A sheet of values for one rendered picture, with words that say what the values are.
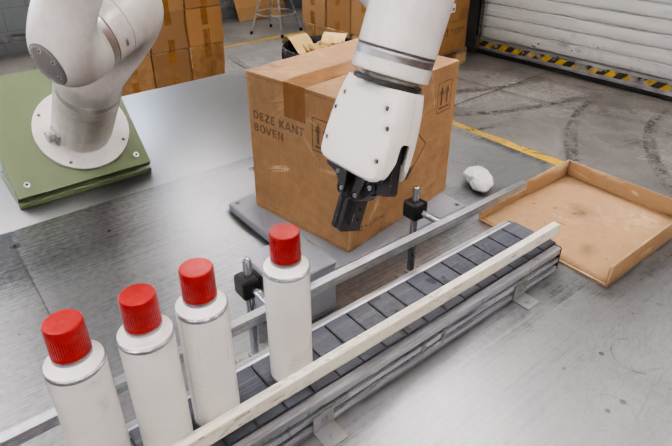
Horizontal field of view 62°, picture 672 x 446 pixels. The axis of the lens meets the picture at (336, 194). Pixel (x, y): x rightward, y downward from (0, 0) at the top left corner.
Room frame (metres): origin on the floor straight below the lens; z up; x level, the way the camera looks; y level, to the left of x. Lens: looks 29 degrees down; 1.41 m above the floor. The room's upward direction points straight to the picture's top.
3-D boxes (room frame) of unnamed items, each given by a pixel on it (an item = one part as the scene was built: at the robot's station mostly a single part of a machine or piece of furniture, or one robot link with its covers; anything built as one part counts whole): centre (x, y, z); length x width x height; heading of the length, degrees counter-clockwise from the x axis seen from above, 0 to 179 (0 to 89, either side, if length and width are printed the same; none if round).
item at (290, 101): (0.97, -0.03, 0.99); 0.30 x 0.24 x 0.27; 138
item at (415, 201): (0.73, -0.14, 0.91); 0.07 x 0.03 x 0.16; 38
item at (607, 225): (0.91, -0.47, 0.85); 0.30 x 0.26 x 0.04; 128
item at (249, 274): (0.55, 0.10, 0.91); 0.07 x 0.03 x 0.16; 38
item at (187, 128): (1.23, 0.41, 0.81); 0.90 x 0.90 x 0.04; 40
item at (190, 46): (4.13, 1.47, 0.45); 1.20 x 0.84 x 0.89; 42
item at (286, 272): (0.49, 0.05, 0.98); 0.05 x 0.05 x 0.20
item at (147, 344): (0.39, 0.18, 0.98); 0.05 x 0.05 x 0.20
